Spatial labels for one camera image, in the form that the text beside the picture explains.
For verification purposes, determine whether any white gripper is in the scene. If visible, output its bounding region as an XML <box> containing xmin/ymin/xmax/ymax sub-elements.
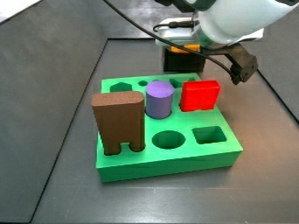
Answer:
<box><xmin>154</xmin><ymin>17</ymin><xmax>258</xmax><ymax>85</ymax></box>

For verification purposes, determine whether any yellow rectangular block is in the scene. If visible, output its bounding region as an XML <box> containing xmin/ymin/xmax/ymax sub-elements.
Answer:
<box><xmin>170</xmin><ymin>45</ymin><xmax>200</xmax><ymax>54</ymax></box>

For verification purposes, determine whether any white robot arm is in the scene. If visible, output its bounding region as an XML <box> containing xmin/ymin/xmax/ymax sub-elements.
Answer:
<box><xmin>154</xmin><ymin>0</ymin><xmax>299</xmax><ymax>84</ymax></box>

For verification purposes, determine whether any black curved fixture block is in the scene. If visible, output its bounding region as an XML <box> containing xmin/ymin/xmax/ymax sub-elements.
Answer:
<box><xmin>163</xmin><ymin>48</ymin><xmax>206</xmax><ymax>73</ymax></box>

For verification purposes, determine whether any green foam shape board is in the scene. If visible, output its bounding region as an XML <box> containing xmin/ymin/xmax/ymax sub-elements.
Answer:
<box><xmin>96</xmin><ymin>73</ymin><xmax>242</xmax><ymax>182</ymax></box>

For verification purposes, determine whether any red block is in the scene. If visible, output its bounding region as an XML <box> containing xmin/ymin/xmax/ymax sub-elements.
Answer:
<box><xmin>180</xmin><ymin>80</ymin><xmax>220</xmax><ymax>112</ymax></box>

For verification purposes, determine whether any purple cylinder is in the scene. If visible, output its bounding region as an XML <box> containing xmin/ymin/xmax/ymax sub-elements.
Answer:
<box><xmin>146</xmin><ymin>80</ymin><xmax>174</xmax><ymax>119</ymax></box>

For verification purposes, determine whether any brown slotted block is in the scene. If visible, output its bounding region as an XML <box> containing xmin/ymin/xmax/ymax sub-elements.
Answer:
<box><xmin>91</xmin><ymin>91</ymin><xmax>146</xmax><ymax>156</ymax></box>

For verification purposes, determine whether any black cable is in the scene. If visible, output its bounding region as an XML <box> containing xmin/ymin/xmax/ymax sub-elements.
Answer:
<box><xmin>102</xmin><ymin>0</ymin><xmax>235</xmax><ymax>77</ymax></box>

